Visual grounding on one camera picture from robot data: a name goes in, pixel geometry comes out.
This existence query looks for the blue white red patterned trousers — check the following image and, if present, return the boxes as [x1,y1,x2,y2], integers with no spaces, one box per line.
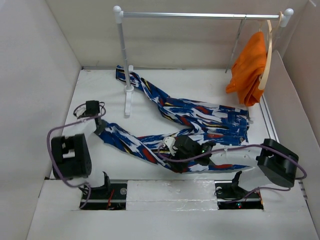
[98,72,250,173]

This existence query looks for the grey metal hanger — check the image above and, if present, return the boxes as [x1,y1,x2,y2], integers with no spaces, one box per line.
[224,17,247,74]

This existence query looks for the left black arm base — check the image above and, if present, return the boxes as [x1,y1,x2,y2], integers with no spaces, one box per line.
[80,182,128,211]

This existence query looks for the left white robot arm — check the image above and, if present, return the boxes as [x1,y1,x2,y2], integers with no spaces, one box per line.
[46,100,106,188]

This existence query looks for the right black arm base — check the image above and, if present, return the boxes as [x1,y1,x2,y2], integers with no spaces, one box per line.
[214,181,264,210]

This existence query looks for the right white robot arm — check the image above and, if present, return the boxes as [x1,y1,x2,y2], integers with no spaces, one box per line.
[162,135,299,197]

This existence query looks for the orange garment on hanger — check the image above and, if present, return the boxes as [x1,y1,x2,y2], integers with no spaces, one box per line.
[225,31,267,107]

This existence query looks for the white clothes rack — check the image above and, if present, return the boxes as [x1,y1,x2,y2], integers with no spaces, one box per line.
[113,5,294,118]

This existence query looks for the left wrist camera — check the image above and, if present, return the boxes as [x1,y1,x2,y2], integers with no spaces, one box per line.
[73,103,86,118]

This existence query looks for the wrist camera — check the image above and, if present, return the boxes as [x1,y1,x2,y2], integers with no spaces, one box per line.
[73,103,86,118]
[162,136,178,156]

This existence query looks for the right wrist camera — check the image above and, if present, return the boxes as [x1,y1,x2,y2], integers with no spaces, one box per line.
[162,136,178,156]

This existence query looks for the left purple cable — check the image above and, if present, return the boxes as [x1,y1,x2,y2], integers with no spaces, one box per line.
[46,101,107,210]

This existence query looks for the purple cable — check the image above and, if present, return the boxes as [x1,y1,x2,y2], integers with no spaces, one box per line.
[157,143,308,203]
[46,101,107,210]

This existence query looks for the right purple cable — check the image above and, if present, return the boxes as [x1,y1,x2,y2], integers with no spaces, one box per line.
[157,143,308,203]

